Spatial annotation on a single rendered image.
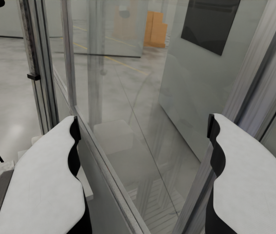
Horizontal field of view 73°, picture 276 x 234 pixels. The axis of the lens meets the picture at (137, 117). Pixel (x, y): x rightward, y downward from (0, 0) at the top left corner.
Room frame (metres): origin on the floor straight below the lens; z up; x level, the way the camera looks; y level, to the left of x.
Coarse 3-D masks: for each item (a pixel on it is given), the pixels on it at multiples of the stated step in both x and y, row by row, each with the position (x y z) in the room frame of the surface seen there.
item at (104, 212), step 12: (60, 96) 1.13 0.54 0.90; (60, 108) 1.17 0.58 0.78; (60, 120) 1.23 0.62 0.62; (84, 144) 0.66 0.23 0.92; (84, 156) 0.67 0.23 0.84; (84, 168) 0.68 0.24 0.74; (96, 168) 0.53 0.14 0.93; (96, 180) 0.52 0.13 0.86; (96, 192) 0.52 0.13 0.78; (108, 192) 0.42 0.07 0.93; (96, 204) 0.52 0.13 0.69; (108, 204) 0.42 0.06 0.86; (96, 216) 0.52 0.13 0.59; (108, 216) 0.41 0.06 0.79; (120, 216) 0.34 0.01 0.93; (96, 228) 0.52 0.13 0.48; (108, 228) 0.41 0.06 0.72; (120, 228) 0.33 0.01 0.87
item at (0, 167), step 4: (12, 160) 0.58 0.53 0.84; (0, 164) 0.55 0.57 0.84; (4, 164) 0.55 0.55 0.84; (8, 164) 0.55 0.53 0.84; (12, 164) 0.56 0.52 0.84; (0, 168) 0.53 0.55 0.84; (4, 168) 0.53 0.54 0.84; (8, 168) 0.53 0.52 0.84; (12, 168) 0.54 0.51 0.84; (0, 172) 0.51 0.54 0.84
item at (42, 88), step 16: (16, 0) 0.79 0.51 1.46; (32, 0) 0.77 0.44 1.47; (32, 16) 0.76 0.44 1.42; (32, 32) 0.77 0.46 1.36; (48, 32) 0.82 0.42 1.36; (48, 48) 0.81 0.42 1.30; (48, 64) 0.80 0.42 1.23; (32, 80) 0.79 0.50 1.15; (48, 80) 0.79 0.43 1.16; (48, 96) 0.78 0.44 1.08; (48, 112) 0.76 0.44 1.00; (48, 128) 0.78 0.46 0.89
